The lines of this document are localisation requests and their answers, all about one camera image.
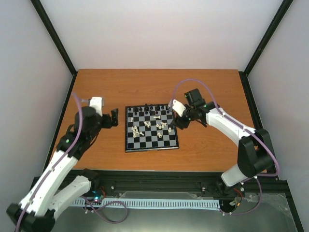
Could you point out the black aluminium frame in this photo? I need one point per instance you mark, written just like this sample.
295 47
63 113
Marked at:
138 181

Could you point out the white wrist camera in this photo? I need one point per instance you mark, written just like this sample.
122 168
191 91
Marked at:
97 103
178 107

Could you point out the black and grey chessboard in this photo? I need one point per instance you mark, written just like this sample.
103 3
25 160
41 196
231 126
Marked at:
142 128

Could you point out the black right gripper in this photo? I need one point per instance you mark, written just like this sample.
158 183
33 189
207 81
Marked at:
179 123

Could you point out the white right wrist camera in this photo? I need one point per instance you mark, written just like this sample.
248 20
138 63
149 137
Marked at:
178 107

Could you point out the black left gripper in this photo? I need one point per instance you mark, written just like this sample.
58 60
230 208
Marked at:
109 123

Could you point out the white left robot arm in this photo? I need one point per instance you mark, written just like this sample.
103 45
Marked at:
39 209

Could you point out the light blue cable duct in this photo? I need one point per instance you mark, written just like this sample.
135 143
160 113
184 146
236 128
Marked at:
158 203

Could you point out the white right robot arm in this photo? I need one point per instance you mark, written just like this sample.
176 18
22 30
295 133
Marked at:
255 150

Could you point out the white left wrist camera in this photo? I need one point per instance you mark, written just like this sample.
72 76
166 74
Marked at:
97 103

